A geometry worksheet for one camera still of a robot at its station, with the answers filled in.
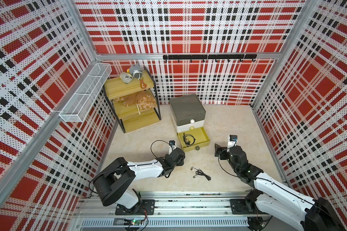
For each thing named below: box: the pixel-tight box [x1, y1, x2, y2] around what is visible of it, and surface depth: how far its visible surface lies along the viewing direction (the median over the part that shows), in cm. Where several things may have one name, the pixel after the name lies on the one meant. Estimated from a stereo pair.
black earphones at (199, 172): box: [190, 166, 212, 181], surface depth 86 cm
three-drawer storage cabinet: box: [169, 93, 211, 153], surface depth 95 cm
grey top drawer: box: [169, 93, 206, 127], surface depth 92 cm
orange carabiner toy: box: [140, 79, 147, 90], surface depth 88 cm
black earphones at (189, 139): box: [182, 132, 196, 148], surface depth 102 cm
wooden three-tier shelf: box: [104, 65, 162, 134], surface depth 91 cm
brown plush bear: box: [113, 89, 158, 111], surface depth 91 cm
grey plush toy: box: [129, 61, 143, 81], surface depth 88 cm
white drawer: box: [175, 119, 205, 133], surface depth 93 cm
